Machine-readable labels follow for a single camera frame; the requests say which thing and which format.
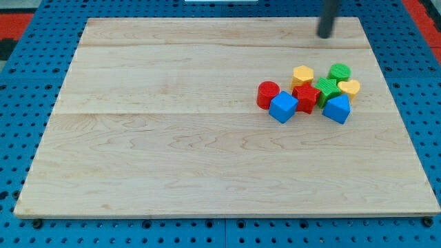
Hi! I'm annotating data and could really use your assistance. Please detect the red cylinder block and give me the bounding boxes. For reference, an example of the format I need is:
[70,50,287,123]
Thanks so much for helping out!
[256,81,280,110]

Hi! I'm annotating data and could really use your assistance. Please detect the light wooden board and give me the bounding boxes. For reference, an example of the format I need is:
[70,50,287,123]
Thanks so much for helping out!
[14,17,440,219]

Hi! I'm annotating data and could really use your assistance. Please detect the blue cube block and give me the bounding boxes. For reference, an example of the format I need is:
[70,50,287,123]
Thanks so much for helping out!
[269,91,298,123]

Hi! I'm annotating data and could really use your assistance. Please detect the red star block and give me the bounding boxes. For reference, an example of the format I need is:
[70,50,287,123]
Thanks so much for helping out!
[291,83,321,114]

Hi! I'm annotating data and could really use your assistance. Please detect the yellow hexagon block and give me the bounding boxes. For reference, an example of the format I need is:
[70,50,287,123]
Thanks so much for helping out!
[291,65,314,89]

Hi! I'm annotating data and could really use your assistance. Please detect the green star block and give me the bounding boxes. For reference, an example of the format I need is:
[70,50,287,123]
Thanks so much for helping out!
[314,77,341,109]

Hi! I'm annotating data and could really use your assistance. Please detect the blue pentagon block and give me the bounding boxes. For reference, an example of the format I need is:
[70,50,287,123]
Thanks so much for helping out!
[322,94,351,124]

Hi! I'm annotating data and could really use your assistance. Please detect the green cylinder block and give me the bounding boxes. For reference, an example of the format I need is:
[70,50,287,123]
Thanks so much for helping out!
[327,63,351,83]

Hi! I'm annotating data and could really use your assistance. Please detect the yellow heart block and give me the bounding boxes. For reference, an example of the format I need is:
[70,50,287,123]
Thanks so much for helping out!
[337,80,361,103]

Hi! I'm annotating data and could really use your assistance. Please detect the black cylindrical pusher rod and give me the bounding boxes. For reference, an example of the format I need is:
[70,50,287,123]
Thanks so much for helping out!
[317,0,340,39]

